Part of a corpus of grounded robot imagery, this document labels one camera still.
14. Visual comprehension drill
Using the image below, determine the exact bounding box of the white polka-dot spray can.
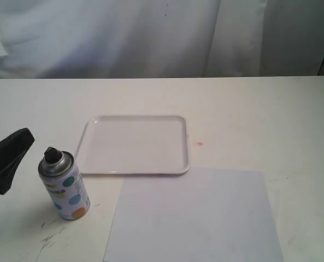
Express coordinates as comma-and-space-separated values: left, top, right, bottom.
38, 147, 91, 221

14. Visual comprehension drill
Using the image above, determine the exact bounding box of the white backdrop curtain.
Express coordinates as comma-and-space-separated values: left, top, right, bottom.
0, 1, 318, 79

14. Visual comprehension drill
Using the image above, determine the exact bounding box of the white paper sheet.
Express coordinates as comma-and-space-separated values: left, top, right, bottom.
104, 167, 284, 261

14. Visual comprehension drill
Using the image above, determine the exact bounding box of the white plastic tray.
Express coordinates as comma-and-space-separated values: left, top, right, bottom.
76, 115, 191, 175

